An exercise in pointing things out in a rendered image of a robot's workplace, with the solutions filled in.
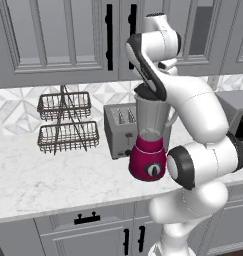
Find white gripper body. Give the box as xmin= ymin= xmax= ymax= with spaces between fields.
xmin=165 ymin=65 xmax=180 ymax=77

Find black blender lid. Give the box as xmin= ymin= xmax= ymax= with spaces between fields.
xmin=133 ymin=82 xmax=161 ymax=101

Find blender with magenta base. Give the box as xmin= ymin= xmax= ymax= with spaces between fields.
xmin=128 ymin=93 xmax=178 ymax=183

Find grey toaster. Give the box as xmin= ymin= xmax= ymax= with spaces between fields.
xmin=103 ymin=102 xmax=173 ymax=161

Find grey base cupboard run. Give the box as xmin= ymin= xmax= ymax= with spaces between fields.
xmin=187 ymin=182 xmax=243 ymax=256

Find grey base cupboard door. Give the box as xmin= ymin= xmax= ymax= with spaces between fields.
xmin=39 ymin=225 xmax=135 ymax=256
xmin=132 ymin=221 xmax=166 ymax=256

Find grey drawer front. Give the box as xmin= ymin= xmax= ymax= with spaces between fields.
xmin=33 ymin=201 xmax=136 ymax=235

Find grey base cupboard panel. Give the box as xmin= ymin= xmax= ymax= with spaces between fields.
xmin=0 ymin=217 xmax=45 ymax=256

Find grey wall cupboard door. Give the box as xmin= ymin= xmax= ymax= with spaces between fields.
xmin=118 ymin=0 xmax=225 ymax=82
xmin=0 ymin=0 xmax=120 ymax=90
xmin=221 ymin=0 xmax=243 ymax=76

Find black wall cupboard handle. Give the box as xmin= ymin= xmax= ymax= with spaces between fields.
xmin=127 ymin=3 xmax=138 ymax=71
xmin=104 ymin=3 xmax=114 ymax=72

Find two-tier wire basket stand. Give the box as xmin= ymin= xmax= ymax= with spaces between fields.
xmin=36 ymin=84 xmax=101 ymax=156

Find black base cupboard handle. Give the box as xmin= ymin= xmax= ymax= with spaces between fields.
xmin=137 ymin=225 xmax=147 ymax=254
xmin=122 ymin=228 xmax=131 ymax=256

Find black drawer handle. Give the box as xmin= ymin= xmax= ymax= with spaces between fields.
xmin=73 ymin=212 xmax=102 ymax=226

